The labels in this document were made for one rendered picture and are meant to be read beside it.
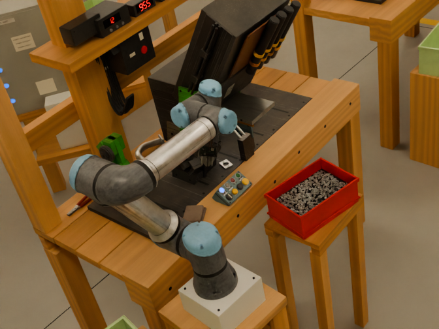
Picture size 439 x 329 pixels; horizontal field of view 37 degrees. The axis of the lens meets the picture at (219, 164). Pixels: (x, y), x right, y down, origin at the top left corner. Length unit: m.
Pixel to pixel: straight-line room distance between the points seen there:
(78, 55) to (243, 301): 1.09
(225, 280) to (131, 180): 0.55
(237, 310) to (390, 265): 1.50
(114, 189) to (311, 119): 1.42
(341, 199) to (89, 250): 1.00
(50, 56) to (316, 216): 1.18
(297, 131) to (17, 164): 1.21
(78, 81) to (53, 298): 1.53
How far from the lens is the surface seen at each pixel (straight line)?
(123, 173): 1.77
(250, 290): 2.17
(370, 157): 4.21
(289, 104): 3.11
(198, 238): 2.04
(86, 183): 1.83
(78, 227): 2.73
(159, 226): 2.06
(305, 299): 3.38
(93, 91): 2.71
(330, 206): 2.54
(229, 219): 2.58
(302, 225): 2.47
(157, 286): 2.38
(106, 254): 2.55
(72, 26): 2.52
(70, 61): 2.47
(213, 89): 2.08
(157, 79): 2.82
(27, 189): 2.63
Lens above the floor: 2.55
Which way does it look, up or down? 36 degrees down
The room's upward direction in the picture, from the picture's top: 12 degrees counter-clockwise
